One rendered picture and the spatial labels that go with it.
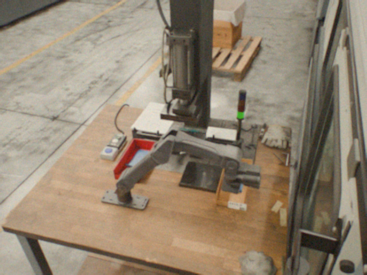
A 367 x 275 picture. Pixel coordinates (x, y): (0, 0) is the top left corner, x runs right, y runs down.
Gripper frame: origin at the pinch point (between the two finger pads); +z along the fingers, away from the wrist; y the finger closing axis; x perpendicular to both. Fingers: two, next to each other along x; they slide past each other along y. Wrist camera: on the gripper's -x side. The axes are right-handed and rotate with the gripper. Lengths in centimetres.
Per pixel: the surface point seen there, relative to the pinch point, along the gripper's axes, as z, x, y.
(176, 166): 17.2, 29.1, 7.0
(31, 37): 286, 386, 239
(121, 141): 20, 62, 15
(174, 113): 1.0, 32.7, 27.3
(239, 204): 3.7, -4.2, -6.9
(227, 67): 230, 48, 198
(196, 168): 14.6, 18.5, 7.3
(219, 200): 3.9, 4.2, -7.0
